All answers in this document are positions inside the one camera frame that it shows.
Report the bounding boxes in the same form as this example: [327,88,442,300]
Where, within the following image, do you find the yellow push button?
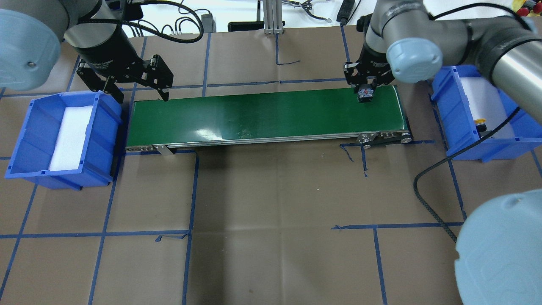
[474,118,488,138]

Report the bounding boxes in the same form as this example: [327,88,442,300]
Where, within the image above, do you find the aluminium frame post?
[261,0,284,35]

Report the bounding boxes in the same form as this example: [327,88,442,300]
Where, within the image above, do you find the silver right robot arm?
[344,0,541,305]

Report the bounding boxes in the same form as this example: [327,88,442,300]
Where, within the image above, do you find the blue right plastic bin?
[431,65,542,162]

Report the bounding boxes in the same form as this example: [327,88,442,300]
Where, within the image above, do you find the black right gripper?
[344,42,395,102]

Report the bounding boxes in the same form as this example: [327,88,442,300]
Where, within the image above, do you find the white foam pad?
[48,105,93,171]
[459,77,509,134]

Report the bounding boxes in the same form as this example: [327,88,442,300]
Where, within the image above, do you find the white foam pad right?
[459,77,509,134]

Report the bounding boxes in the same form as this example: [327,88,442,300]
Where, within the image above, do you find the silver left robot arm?
[0,0,174,103]

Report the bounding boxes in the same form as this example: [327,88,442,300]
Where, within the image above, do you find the green conveyor belt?
[126,86,414,154]

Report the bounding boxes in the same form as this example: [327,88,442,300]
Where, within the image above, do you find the blue plastic bin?
[5,91,122,191]
[431,65,542,162]

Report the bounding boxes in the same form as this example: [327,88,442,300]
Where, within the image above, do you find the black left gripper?
[75,32,174,104]

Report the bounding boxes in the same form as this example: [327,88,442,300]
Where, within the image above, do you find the blue left plastic bin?
[5,91,122,191]

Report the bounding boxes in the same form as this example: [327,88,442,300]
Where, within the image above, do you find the red push button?
[360,84,373,103]

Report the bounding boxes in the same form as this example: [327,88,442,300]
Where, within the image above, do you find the black braided cable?
[413,106,521,244]

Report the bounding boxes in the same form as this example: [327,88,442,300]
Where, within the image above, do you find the yellow plate of buttons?
[511,0,542,17]

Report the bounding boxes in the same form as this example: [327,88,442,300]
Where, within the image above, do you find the white foam pad left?
[48,105,93,171]

